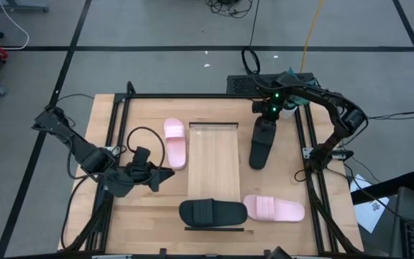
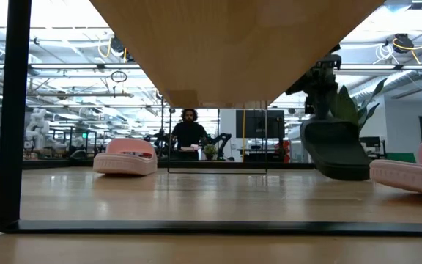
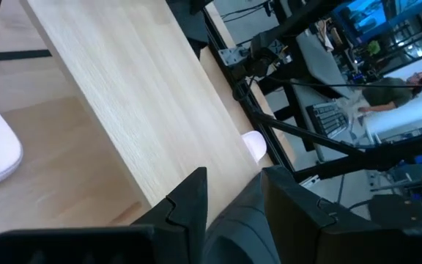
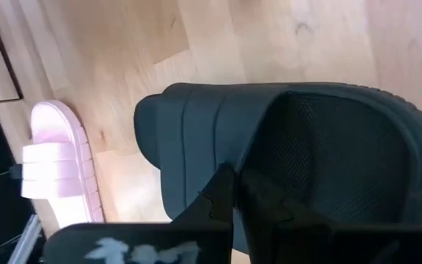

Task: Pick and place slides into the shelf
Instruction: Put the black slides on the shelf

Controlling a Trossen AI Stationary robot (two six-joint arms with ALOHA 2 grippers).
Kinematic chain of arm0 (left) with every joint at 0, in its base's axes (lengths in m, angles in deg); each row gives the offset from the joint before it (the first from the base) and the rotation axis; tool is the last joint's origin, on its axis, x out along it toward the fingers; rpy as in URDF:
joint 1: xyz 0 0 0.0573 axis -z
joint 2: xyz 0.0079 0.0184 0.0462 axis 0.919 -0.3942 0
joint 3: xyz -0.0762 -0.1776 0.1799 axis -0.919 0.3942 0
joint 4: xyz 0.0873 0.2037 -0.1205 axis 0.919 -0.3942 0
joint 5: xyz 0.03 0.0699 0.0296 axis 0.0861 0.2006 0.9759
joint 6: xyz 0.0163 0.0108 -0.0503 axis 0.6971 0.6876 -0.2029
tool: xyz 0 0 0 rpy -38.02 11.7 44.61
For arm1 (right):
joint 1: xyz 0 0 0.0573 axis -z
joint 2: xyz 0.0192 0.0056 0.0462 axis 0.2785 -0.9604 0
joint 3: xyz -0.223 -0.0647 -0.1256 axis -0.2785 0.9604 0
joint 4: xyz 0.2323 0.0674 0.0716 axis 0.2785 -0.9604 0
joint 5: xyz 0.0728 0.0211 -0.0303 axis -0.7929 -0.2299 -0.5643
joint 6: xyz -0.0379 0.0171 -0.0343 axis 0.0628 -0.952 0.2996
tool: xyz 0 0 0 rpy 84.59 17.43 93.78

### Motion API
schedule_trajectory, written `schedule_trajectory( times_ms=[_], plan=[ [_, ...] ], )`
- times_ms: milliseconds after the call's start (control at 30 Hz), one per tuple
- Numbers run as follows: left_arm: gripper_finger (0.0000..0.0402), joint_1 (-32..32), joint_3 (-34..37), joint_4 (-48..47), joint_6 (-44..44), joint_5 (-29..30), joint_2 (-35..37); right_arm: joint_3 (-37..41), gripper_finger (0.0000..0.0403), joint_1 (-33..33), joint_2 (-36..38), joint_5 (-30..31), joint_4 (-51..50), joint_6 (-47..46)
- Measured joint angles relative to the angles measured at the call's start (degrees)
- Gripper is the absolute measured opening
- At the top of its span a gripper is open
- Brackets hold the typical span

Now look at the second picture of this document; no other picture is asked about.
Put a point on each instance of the wooden shelf with black frame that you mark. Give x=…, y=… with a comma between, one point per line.
x=233, y=55

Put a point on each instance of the small background monitor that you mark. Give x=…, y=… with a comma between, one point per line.
x=370, y=142

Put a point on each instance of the small background potted plant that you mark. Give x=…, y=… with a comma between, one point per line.
x=210, y=150

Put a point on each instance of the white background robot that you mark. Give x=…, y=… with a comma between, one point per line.
x=37, y=128

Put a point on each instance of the black background monitor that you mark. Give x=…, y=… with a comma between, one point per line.
x=258, y=124

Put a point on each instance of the person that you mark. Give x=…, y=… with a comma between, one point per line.
x=189, y=135

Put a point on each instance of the pink slide sandal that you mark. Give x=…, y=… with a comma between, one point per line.
x=125, y=163
x=409, y=179

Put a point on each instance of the black table rig frame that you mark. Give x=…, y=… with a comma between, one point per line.
x=50, y=165

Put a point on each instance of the black background robot arm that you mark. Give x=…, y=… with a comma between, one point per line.
x=222, y=141

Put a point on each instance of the black slide sandal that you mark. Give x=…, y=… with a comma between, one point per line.
x=335, y=154

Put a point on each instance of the green plant in white pot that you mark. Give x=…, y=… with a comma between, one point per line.
x=344, y=106

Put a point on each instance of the green panel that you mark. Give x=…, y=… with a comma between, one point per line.
x=401, y=157

